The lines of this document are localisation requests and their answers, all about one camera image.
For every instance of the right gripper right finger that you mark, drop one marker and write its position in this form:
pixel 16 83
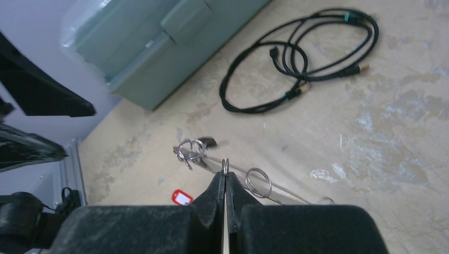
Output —
pixel 257 228

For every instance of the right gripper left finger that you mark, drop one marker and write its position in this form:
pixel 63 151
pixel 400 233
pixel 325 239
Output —
pixel 193 228

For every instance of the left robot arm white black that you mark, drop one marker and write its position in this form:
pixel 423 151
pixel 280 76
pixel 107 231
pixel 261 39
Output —
pixel 26 222

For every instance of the clear plastic storage box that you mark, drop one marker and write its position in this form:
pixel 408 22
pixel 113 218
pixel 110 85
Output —
pixel 143 50

